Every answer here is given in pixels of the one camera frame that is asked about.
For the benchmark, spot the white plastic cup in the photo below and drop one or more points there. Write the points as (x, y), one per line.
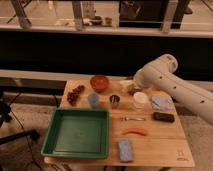
(140, 100)

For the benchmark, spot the red grape bunch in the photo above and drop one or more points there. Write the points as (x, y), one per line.
(73, 96)

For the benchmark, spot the black tripod stand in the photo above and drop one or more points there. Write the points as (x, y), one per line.
(11, 128)

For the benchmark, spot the light blue cloth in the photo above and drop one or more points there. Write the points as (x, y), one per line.
(162, 103)

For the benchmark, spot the metal fork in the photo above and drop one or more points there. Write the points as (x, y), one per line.
(134, 119)

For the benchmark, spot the small metal cup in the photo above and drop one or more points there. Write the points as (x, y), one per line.
(114, 101)

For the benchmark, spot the black rectangular block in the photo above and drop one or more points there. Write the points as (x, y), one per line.
(165, 117)

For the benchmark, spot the purple bowl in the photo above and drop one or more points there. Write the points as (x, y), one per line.
(134, 90)

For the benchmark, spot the blue sponge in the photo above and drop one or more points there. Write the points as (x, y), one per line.
(125, 150)

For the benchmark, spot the green plastic tray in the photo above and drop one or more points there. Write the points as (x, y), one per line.
(77, 133)

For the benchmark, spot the blue plastic cup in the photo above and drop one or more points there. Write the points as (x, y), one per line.
(93, 100)

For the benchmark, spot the orange-red bowl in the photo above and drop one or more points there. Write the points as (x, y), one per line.
(99, 83)

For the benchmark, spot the orange carrot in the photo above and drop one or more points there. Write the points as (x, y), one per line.
(138, 131)

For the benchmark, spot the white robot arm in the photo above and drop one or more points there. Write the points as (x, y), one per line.
(160, 73)

